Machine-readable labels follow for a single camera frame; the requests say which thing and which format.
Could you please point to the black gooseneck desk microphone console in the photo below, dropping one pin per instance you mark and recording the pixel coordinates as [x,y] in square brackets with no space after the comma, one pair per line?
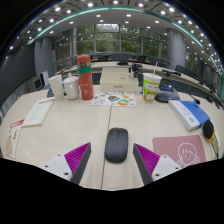
[166,94]

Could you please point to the dark office chairs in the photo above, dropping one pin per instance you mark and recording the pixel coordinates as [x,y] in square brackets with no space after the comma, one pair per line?
[141,58]

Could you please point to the printed paper cup with straw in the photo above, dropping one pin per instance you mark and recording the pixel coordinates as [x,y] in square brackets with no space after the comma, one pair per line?
[151,87]

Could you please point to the colourful sticker sheet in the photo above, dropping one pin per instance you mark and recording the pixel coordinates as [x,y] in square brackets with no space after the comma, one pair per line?
[115,99]

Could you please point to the ceiling lights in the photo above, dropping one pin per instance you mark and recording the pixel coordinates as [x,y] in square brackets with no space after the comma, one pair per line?
[128,15]

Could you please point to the handheld microphone with black foam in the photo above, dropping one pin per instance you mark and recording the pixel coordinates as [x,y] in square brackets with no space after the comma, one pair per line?
[209,129]

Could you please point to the pink printed mouse pad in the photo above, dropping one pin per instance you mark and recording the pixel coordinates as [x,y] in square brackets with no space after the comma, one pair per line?
[170,146]

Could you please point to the white cardboard box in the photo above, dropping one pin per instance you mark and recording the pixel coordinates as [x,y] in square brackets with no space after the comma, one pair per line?
[118,83]

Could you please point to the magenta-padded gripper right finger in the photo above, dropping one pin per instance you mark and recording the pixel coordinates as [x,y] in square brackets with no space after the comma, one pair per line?
[147,157]

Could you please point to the white paper leaflet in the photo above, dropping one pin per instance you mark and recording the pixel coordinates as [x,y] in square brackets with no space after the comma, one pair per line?
[37,112]

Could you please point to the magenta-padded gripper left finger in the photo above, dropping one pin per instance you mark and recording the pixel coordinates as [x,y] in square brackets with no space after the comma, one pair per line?
[77,156]

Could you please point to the red and white leaflet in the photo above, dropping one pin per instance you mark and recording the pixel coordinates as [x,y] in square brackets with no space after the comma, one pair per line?
[14,136]

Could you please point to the blue and white book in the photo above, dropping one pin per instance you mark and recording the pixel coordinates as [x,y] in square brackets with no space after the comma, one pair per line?
[188,115]

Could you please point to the grey monitor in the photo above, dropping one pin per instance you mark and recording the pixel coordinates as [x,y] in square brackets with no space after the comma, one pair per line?
[40,81]

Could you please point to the black computer mouse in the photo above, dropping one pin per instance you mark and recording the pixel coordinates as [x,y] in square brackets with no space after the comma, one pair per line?
[116,144]

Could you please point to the orange bottle with green band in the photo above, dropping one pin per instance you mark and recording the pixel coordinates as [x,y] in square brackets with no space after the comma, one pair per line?
[85,80]

